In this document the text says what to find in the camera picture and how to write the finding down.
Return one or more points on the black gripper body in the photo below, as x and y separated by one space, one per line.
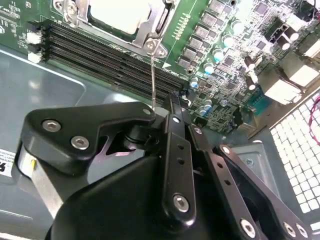
112 212

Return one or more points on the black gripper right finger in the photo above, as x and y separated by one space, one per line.
220 172

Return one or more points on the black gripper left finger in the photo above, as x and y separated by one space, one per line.
175 162

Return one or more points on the metal socket cover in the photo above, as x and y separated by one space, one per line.
143 32

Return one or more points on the silver CPU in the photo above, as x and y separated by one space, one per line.
117 15

